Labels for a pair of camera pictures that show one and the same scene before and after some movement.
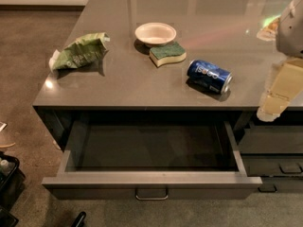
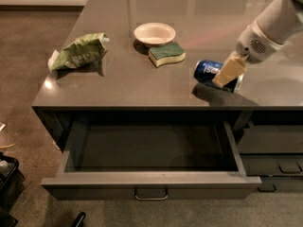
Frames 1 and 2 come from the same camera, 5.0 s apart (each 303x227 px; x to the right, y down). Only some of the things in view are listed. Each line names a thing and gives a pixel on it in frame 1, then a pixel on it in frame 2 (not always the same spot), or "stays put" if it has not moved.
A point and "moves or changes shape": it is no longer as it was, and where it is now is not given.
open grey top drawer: [151, 161] stays put
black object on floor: [80, 219] stays put
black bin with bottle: [11, 185] stays put
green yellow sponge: [167, 54] stays put
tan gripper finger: [285, 88] → [253, 43]
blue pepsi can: [210, 76] moves or changes shape
